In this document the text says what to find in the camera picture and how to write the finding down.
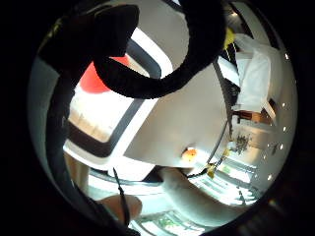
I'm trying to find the brown wooden furniture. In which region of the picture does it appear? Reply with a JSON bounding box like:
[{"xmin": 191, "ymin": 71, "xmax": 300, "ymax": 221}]
[{"xmin": 232, "ymin": 109, "xmax": 274, "ymax": 126}]

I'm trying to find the orange fruit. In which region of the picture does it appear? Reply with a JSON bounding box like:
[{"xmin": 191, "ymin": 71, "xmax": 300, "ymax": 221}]
[{"xmin": 181, "ymin": 147, "xmax": 199, "ymax": 163}]

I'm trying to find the group of ceiling spot lights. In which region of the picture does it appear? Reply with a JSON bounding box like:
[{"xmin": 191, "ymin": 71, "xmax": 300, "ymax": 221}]
[{"xmin": 261, "ymin": 52, "xmax": 291, "ymax": 182}]

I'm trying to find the green potted plant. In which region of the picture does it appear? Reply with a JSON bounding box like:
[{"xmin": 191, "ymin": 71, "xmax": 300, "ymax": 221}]
[{"xmin": 233, "ymin": 133, "xmax": 252, "ymax": 155}]

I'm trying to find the red round ball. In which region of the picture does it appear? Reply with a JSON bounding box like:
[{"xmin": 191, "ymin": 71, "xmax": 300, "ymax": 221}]
[{"xmin": 79, "ymin": 54, "xmax": 131, "ymax": 94}]

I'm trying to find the yellow object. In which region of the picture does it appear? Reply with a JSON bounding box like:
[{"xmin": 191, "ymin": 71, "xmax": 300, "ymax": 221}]
[{"xmin": 223, "ymin": 27, "xmax": 236, "ymax": 50}]

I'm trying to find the thin dark cable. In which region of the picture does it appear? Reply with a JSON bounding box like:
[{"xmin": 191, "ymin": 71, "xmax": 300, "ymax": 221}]
[{"xmin": 186, "ymin": 119, "xmax": 231, "ymax": 179}]

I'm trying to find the black glove cable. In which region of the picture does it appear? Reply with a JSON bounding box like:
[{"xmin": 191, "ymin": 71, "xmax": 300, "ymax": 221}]
[{"xmin": 112, "ymin": 167, "xmax": 131, "ymax": 228}]

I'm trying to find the yellow tag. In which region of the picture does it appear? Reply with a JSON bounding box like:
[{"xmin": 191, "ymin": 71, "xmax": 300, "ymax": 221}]
[{"xmin": 206, "ymin": 164, "xmax": 217, "ymax": 180}]

